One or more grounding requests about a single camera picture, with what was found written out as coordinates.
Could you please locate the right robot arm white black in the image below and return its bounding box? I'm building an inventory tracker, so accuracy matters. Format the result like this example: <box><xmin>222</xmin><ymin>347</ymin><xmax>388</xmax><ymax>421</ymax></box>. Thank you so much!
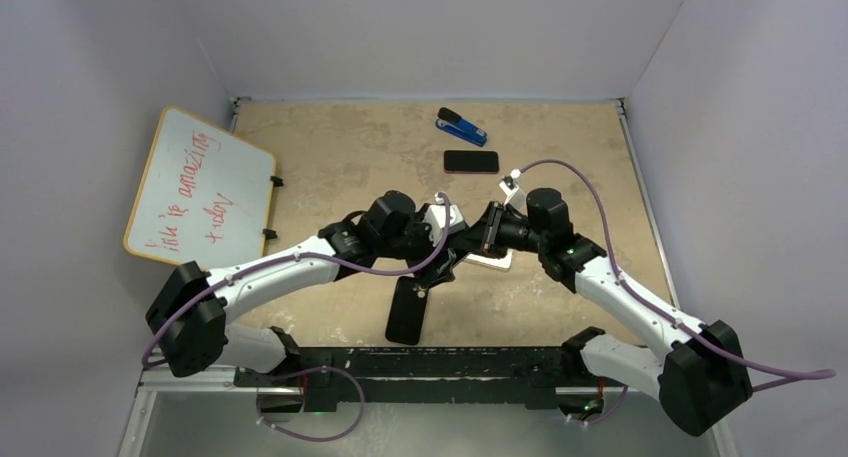
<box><xmin>452</xmin><ymin>188</ymin><xmax>753</xmax><ymax>436</ymax></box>

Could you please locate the whiteboard with yellow frame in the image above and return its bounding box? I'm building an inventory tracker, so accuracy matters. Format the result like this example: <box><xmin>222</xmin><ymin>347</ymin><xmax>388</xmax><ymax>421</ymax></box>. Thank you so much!
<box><xmin>123</xmin><ymin>106</ymin><xmax>277</xmax><ymax>269</ymax></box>

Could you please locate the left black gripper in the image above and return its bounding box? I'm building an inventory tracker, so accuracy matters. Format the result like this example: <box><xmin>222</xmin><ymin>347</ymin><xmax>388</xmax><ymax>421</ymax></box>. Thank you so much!
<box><xmin>376</xmin><ymin>205</ymin><xmax>454</xmax><ymax>287</ymax></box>

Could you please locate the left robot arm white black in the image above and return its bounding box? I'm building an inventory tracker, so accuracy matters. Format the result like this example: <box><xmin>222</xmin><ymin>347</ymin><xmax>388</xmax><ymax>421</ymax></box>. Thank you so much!
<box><xmin>142</xmin><ymin>191</ymin><xmax>468</xmax><ymax>386</ymax></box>

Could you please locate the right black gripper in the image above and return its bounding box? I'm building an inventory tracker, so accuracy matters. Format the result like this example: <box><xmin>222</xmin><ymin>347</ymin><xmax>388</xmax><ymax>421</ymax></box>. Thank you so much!
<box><xmin>451</xmin><ymin>203</ymin><xmax>547</xmax><ymax>261</ymax></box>

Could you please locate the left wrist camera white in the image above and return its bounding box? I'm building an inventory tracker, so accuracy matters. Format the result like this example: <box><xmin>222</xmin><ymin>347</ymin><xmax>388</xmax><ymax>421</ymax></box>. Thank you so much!
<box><xmin>423</xmin><ymin>204</ymin><xmax>464</xmax><ymax>247</ymax></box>

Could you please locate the black phone pink edge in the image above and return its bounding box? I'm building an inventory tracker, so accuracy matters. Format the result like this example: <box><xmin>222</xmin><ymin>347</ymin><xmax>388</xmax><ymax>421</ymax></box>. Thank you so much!
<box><xmin>443</xmin><ymin>150</ymin><xmax>500</xmax><ymax>174</ymax></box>

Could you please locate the blue black stapler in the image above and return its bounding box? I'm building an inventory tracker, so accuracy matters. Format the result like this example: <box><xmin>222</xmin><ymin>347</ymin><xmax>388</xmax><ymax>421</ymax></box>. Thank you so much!
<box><xmin>435</xmin><ymin>107</ymin><xmax>488</xmax><ymax>147</ymax></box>

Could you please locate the black phone case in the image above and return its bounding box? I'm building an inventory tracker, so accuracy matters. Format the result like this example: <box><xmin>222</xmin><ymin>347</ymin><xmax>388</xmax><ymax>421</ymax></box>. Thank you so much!
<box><xmin>385</xmin><ymin>277</ymin><xmax>429</xmax><ymax>346</ymax></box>

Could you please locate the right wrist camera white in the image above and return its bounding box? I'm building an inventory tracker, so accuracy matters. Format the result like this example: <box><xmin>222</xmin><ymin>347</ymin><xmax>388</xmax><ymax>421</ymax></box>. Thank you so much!
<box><xmin>499</xmin><ymin>168</ymin><xmax>527</xmax><ymax>211</ymax></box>

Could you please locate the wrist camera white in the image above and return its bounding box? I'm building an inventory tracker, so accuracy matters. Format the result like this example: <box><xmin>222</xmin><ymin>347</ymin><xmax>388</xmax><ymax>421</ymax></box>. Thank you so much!
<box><xmin>423</xmin><ymin>204</ymin><xmax>464</xmax><ymax>247</ymax></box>
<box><xmin>499</xmin><ymin>168</ymin><xmax>527</xmax><ymax>211</ymax></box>

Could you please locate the clear magsafe phone case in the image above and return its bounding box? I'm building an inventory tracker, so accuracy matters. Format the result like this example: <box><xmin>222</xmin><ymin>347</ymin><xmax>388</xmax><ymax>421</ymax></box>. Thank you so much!
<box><xmin>464</xmin><ymin>250</ymin><xmax>514</xmax><ymax>272</ymax></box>

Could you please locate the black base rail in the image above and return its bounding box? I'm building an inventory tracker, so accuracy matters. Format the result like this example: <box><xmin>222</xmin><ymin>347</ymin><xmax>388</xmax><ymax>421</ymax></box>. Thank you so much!
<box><xmin>234</xmin><ymin>346</ymin><xmax>617</xmax><ymax>416</ymax></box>

